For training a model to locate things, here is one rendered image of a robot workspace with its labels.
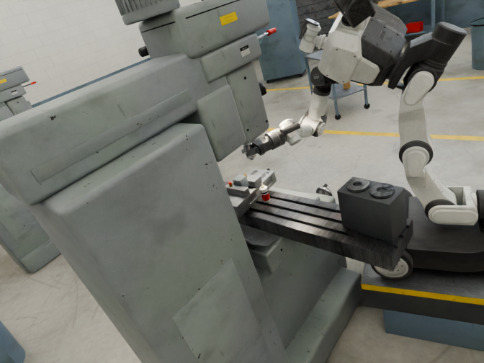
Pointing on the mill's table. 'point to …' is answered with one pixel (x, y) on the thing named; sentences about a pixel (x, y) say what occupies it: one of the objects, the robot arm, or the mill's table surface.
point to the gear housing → (230, 57)
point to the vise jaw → (253, 181)
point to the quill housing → (248, 101)
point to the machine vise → (250, 196)
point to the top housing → (202, 27)
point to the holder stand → (373, 208)
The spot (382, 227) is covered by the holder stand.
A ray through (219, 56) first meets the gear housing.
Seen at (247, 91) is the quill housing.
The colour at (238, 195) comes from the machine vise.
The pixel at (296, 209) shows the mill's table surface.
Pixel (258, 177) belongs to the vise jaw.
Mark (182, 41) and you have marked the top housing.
